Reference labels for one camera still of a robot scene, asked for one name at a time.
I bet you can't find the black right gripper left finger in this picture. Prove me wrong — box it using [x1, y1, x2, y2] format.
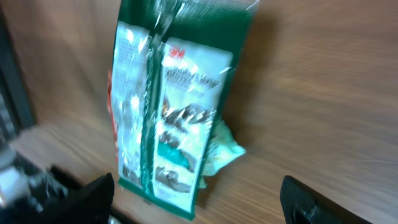
[1, 173, 114, 224]

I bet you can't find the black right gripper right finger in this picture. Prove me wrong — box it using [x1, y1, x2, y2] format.
[280, 175, 370, 224]

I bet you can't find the teal tissue packet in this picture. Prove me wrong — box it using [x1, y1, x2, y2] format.
[199, 120, 246, 189]

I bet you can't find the green sponge package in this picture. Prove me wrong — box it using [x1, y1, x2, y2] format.
[109, 0, 258, 220]

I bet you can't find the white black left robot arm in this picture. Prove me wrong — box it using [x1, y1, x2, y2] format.
[1, 140, 69, 212]

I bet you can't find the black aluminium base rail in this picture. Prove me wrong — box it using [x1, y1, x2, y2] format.
[1, 12, 35, 141]

